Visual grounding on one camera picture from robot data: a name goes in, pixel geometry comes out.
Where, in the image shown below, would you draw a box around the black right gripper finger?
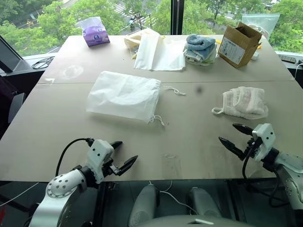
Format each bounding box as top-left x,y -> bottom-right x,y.
218,136 -> 247,162
232,123 -> 255,136

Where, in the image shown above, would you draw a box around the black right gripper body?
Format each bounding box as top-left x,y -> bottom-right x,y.
241,138 -> 263,163

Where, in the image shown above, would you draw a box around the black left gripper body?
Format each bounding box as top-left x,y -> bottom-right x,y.
98,157 -> 125,183

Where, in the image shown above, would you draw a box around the white pink folded towel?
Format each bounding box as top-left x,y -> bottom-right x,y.
211,86 -> 269,120

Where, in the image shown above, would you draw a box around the blue folded towel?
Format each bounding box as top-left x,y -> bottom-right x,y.
184,34 -> 216,52

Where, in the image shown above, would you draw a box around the flat white cloth bag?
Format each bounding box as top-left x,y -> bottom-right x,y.
134,32 -> 187,71

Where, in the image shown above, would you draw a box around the clear zip plastic bag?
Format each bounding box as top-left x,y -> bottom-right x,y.
241,13 -> 281,39

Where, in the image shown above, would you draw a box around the black table leg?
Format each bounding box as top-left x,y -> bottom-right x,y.
96,182 -> 107,227

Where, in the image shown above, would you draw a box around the grey rounded shape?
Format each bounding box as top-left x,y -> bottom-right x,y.
188,186 -> 222,218
129,184 -> 158,227

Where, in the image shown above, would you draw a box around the brown cardboard box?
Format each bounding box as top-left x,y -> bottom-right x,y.
217,22 -> 263,69

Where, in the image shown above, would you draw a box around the white green folded towels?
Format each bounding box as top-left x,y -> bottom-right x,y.
184,46 -> 218,64

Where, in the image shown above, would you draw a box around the dark remote control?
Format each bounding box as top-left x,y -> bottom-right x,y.
280,54 -> 298,63

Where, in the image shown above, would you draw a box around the purple tissue pack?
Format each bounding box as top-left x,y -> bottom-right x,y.
78,17 -> 111,48

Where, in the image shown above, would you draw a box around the dark monitor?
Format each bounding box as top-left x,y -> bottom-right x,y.
0,35 -> 24,74

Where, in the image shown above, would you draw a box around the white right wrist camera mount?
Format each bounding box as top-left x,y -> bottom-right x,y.
251,123 -> 276,163

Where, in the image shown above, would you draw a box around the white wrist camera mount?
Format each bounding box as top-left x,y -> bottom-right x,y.
251,123 -> 276,163
86,139 -> 115,184

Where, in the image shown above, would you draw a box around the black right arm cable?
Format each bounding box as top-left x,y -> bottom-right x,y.
242,139 -> 292,209

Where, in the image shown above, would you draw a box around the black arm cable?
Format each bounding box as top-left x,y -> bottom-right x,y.
242,139 -> 292,209
55,138 -> 95,177

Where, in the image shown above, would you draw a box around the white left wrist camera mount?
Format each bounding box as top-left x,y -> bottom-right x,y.
86,139 -> 115,184

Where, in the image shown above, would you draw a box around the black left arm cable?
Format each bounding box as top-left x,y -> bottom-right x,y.
55,138 -> 95,177

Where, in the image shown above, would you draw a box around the white cord under table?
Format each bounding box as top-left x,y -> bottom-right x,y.
149,180 -> 197,214

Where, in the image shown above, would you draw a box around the white drawstring bag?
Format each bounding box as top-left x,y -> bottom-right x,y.
85,70 -> 187,126

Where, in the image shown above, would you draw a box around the thin white cable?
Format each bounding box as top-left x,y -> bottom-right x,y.
294,60 -> 303,81

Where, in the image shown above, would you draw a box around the white string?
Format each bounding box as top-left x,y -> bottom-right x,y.
0,182 -> 40,207

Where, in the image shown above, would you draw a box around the coiled black cable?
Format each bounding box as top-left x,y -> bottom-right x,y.
31,56 -> 55,70

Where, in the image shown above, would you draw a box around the dark window frame post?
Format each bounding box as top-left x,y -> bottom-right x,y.
170,0 -> 184,35

